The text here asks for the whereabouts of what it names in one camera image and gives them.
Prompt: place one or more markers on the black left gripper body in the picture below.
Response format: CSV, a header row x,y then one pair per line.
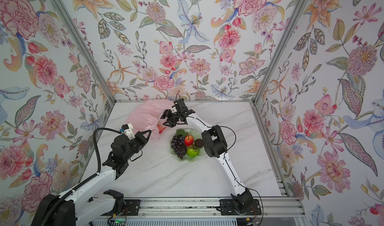
x,y
135,146

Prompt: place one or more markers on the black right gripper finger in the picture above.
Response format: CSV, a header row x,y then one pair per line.
x,y
169,123
166,114

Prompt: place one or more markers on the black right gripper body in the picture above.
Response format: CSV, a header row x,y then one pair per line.
x,y
175,117

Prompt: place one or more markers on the pink plastic bag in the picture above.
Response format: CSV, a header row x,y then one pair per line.
x,y
147,116

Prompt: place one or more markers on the red apple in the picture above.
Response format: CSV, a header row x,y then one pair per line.
x,y
189,140

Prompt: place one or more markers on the yellow red mango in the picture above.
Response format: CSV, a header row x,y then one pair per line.
x,y
161,128

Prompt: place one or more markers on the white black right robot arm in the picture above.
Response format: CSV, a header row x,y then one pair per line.
x,y
216,147

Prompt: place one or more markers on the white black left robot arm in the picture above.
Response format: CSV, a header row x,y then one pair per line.
x,y
76,206

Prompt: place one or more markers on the green grape leaf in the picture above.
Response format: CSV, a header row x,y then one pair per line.
x,y
181,132

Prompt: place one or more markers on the purple grape bunch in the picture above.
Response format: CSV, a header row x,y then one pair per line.
x,y
178,146

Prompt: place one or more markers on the green plastic fruit plate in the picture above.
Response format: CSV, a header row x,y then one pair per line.
x,y
196,135

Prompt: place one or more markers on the dark brown round fruit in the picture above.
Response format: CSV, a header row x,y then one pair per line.
x,y
199,143

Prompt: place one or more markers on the green apple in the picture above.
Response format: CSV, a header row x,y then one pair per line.
x,y
192,151

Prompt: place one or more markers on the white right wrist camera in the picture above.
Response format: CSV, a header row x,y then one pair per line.
x,y
174,109

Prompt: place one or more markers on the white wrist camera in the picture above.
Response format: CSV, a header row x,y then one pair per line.
x,y
127,130
174,109

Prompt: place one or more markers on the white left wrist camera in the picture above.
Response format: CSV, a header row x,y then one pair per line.
x,y
127,130

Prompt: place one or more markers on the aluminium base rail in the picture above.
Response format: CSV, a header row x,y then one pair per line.
x,y
269,207

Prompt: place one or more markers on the aluminium corner post right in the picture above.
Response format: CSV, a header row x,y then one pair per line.
x,y
281,46

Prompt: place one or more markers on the aluminium corner post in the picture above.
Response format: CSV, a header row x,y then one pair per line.
x,y
281,46
83,49

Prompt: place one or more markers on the aluminium corner post left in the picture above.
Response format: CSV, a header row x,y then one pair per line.
x,y
83,49

